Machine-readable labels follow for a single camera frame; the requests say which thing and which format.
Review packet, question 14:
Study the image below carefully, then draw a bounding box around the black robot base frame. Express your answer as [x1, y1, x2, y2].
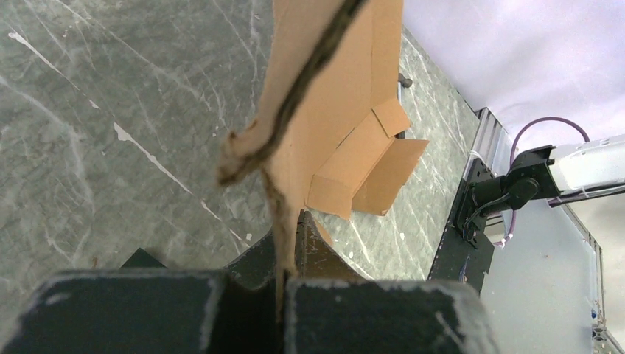
[427, 158, 495, 292]

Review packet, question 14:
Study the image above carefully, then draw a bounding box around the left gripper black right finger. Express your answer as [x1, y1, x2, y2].
[285, 278, 500, 353]

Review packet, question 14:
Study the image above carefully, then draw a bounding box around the brown cardboard box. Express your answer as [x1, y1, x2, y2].
[216, 0, 427, 319]

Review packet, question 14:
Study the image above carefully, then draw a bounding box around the black handled claw hammer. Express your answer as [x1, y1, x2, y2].
[397, 73, 413, 89]

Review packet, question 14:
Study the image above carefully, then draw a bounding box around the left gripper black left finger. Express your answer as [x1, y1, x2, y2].
[0, 230, 284, 354]

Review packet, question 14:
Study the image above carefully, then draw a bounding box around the black rectangular block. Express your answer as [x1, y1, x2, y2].
[121, 248, 166, 268]

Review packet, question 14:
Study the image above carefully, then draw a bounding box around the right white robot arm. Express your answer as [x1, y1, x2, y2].
[454, 135, 624, 246]

